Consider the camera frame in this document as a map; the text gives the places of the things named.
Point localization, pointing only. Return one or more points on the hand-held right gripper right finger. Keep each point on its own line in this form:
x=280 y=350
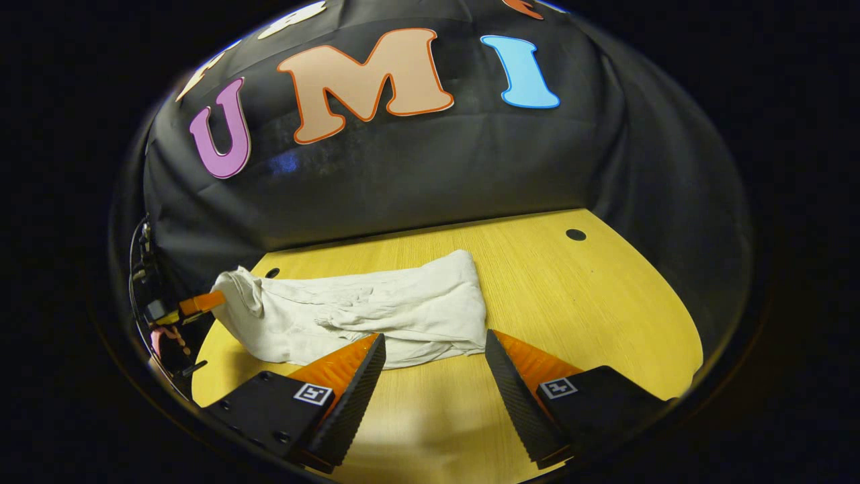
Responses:
x=517 y=396

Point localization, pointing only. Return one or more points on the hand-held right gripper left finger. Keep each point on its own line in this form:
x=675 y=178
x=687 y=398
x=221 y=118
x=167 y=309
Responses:
x=356 y=396

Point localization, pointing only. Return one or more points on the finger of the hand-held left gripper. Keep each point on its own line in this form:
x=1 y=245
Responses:
x=200 y=303

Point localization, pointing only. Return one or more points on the white jeans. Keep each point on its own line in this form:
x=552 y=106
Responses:
x=376 y=309

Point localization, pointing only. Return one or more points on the black backdrop cloth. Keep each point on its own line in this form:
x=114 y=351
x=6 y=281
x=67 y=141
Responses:
x=437 y=168

